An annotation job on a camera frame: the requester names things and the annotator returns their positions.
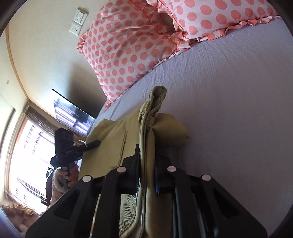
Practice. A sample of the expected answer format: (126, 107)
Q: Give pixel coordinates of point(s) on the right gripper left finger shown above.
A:
(92, 207)

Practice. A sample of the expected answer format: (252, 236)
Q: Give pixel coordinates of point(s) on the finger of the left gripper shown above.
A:
(86, 147)

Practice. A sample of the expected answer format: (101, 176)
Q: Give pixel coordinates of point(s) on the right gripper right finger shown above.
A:
(200, 206)

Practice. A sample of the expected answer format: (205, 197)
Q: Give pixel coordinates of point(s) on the khaki pants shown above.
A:
(144, 214)

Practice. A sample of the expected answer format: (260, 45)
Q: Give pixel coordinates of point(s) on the person's left hand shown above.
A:
(67, 178)

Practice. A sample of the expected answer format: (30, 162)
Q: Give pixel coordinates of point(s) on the brown window curtain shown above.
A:
(47, 123)

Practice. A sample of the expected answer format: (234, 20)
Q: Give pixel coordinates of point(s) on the left polka dot pillow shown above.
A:
(126, 40)

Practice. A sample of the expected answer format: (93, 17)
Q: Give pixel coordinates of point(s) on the polka dot pillow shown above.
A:
(208, 20)
(126, 40)

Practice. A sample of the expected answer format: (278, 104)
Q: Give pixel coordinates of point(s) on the lavender bed sheet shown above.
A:
(234, 96)

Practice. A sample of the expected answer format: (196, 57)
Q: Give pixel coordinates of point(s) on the right polka dot pillow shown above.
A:
(208, 20)

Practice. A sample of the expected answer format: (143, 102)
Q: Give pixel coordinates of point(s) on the wall mounted television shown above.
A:
(72, 116)

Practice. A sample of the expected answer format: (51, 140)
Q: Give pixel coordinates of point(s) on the white wall outlet plate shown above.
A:
(75, 28)

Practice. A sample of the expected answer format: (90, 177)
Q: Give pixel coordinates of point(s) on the white wall switch plate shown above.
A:
(80, 16)

